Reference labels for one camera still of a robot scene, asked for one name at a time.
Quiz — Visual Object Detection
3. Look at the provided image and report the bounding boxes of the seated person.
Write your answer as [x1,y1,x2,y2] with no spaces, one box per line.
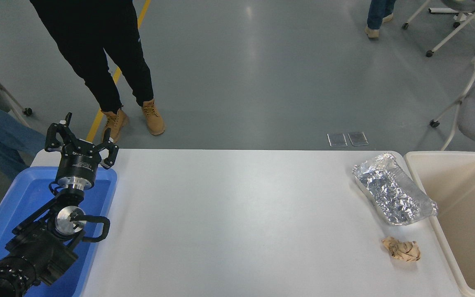
[0,35,46,182]

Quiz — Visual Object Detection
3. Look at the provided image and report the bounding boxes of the clear floor plate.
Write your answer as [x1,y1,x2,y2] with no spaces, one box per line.
[348,132,369,146]
[327,133,348,148]

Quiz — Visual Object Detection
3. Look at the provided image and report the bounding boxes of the large pale bin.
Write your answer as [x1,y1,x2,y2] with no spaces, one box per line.
[404,151,475,297]

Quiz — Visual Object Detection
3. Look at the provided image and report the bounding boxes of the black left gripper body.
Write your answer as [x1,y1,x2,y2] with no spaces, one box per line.
[55,140,102,186]

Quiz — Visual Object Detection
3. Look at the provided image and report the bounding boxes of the crumpled tan paper ball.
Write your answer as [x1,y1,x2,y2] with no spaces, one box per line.
[381,236,421,262]

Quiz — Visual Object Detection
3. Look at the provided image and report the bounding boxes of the standing person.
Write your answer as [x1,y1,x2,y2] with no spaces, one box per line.
[29,0,166,143]

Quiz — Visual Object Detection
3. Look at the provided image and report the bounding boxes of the grey chair with casters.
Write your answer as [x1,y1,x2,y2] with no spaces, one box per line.
[0,74,33,129]

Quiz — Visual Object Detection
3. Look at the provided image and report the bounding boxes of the crumpled silver foil tray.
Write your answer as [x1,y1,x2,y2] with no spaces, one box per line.
[352,153,438,226]

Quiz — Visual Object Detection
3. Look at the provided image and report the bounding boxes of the blue plastic tray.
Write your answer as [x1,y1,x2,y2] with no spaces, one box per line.
[0,166,118,297]

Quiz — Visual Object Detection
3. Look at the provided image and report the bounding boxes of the walking person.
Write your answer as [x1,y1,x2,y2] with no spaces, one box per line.
[364,0,397,40]

